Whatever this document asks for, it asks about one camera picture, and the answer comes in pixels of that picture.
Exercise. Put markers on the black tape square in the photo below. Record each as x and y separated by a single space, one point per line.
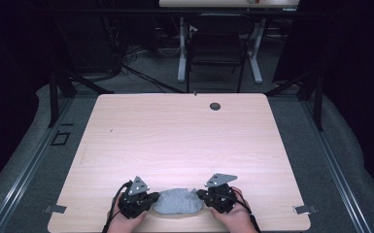
54 138

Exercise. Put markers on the person's right hand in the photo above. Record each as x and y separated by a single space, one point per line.
234 220

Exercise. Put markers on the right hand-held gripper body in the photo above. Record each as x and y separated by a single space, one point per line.
220 197

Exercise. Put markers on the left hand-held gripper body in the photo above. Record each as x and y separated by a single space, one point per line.
134 200

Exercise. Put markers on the aluminium floor rail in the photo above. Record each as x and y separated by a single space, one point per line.
336 168
29 168

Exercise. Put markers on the grey table edge bracket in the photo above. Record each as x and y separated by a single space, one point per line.
55 209
305 209

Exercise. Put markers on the black metal stand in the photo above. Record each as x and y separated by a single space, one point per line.
58 93
315 97

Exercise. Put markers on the black chair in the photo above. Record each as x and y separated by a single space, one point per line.
217 48

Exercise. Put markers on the dark round table grommet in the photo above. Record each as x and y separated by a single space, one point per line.
215 106

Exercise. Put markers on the person's left hand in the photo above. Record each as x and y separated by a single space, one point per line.
126 225

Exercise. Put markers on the grey sock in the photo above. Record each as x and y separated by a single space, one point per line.
166 204
187 202

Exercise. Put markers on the white-legged desk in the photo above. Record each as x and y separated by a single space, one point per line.
226 3

